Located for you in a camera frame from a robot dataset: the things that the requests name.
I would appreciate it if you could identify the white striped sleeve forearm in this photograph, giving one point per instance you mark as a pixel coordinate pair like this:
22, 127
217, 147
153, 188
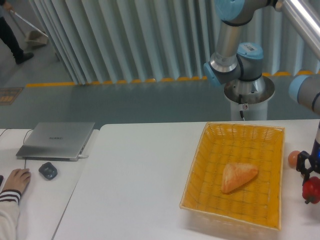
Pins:
9, 214

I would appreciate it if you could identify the black keyboard edge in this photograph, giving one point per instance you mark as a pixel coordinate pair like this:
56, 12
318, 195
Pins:
1, 179

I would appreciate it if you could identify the white usb plug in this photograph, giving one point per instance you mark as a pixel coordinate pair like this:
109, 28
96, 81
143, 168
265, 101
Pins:
83, 156

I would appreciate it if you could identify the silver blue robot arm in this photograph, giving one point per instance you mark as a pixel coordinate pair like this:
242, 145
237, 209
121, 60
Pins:
227, 63

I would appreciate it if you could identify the red bell pepper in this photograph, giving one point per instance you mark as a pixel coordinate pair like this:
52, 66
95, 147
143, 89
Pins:
311, 190

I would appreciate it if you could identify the brown egg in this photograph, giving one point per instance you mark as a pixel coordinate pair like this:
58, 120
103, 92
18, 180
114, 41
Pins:
292, 158

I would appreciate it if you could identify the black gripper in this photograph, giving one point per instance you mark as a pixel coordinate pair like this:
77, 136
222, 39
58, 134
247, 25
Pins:
314, 160

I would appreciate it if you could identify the black computer mouse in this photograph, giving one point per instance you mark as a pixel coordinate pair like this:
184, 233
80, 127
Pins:
26, 176

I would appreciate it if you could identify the person in dark clothes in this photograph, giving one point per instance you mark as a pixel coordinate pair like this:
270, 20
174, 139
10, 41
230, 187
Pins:
7, 36

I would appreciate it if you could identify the beige dustpan with handle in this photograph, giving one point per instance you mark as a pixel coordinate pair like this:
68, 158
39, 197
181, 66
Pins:
35, 38

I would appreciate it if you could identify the person's hand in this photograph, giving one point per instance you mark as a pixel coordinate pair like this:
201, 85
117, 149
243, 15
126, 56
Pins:
14, 181

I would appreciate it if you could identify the yellow woven basket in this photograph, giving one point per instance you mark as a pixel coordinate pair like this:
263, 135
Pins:
257, 202

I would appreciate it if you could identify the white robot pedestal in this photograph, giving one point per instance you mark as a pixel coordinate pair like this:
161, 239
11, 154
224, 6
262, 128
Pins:
249, 99

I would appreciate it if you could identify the triangular bread pastry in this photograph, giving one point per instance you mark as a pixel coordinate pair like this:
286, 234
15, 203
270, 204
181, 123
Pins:
237, 174

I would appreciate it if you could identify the silver closed laptop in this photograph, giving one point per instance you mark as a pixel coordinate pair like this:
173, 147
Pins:
61, 141

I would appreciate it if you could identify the dark grey small case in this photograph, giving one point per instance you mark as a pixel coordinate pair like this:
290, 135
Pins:
48, 171

